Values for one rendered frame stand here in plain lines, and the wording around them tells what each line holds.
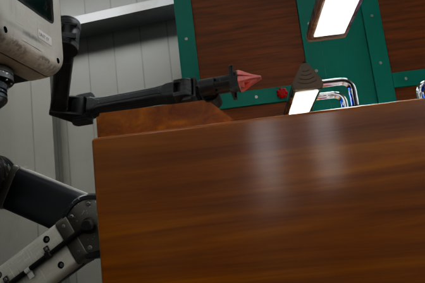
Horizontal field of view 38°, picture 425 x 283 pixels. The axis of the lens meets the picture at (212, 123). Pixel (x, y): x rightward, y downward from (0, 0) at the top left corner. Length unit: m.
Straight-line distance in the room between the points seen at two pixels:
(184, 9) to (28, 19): 1.17
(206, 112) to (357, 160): 0.13
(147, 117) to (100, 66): 3.92
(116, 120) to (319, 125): 0.17
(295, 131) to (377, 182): 0.07
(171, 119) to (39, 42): 0.98
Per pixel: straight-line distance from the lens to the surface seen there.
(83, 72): 4.48
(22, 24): 1.42
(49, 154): 4.34
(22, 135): 4.47
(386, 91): 2.46
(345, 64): 2.47
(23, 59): 1.43
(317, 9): 1.11
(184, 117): 0.51
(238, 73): 1.99
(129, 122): 0.52
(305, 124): 0.49
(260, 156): 0.48
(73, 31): 1.83
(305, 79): 1.60
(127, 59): 4.37
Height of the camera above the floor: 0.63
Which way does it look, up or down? 13 degrees up
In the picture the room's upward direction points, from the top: 7 degrees counter-clockwise
